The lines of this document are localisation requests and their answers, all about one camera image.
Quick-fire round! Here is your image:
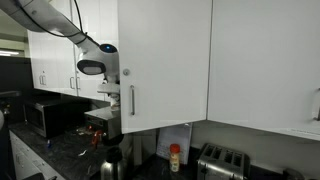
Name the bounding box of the black microwave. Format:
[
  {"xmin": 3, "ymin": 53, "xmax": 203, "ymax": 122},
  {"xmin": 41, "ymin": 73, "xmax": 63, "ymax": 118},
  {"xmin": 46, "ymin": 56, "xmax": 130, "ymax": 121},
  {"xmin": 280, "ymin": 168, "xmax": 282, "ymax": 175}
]
[{"xmin": 23, "ymin": 99, "xmax": 90, "ymax": 139}]

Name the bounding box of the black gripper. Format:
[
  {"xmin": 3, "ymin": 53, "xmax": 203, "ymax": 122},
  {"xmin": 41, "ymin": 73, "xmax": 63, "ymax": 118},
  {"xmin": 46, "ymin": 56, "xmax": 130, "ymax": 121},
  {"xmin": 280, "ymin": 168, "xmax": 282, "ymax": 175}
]
[{"xmin": 110, "ymin": 94, "xmax": 120, "ymax": 110}]

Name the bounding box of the stainless steel coffee machine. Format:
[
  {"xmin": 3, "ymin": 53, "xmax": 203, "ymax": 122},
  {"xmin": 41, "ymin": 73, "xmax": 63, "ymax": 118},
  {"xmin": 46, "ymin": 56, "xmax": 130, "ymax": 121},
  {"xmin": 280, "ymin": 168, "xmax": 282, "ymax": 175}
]
[{"xmin": 83, "ymin": 105, "xmax": 158, "ymax": 168}]

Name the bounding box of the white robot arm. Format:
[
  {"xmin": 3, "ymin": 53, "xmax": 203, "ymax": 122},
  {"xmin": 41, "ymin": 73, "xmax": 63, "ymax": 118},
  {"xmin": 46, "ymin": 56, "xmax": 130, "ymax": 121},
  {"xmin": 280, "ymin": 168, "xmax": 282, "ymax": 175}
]
[{"xmin": 0, "ymin": 0, "xmax": 120, "ymax": 111}]

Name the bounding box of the white cupboard door with handle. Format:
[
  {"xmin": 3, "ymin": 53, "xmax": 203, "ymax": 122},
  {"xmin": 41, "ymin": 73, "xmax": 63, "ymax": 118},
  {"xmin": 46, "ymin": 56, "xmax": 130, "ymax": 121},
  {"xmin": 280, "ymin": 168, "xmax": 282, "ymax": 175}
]
[{"xmin": 118, "ymin": 0, "xmax": 213, "ymax": 133}]

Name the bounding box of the red lid spice jar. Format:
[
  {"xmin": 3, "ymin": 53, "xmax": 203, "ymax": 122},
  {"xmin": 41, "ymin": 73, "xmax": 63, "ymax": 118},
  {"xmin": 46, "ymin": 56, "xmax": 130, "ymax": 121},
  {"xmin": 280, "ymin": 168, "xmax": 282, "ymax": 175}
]
[{"xmin": 170, "ymin": 144, "xmax": 180, "ymax": 172}]

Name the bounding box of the white cupboard door right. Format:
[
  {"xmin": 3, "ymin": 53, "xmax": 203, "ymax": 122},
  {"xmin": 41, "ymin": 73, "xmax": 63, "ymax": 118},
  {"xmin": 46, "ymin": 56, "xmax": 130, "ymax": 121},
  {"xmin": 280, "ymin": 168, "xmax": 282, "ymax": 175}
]
[{"xmin": 207, "ymin": 0, "xmax": 320, "ymax": 140}]

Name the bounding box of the silver toaster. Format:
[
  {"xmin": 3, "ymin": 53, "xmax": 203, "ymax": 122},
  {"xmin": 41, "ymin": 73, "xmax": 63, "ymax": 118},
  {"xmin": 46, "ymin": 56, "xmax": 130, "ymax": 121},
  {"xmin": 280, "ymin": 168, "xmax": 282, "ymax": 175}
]
[{"xmin": 196, "ymin": 143, "xmax": 250, "ymax": 180}]

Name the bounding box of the white paper notice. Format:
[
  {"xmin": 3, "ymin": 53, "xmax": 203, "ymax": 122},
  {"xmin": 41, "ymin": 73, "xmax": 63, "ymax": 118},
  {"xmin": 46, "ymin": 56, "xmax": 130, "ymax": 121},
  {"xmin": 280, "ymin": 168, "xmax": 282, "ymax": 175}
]
[{"xmin": 156, "ymin": 123, "xmax": 193, "ymax": 165}]

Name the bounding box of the steel coffee carafe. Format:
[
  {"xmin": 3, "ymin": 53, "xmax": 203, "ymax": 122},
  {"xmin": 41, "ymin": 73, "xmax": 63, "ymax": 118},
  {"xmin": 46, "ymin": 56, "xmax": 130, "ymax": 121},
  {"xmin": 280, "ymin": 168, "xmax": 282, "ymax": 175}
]
[{"xmin": 100, "ymin": 147, "xmax": 126, "ymax": 180}]

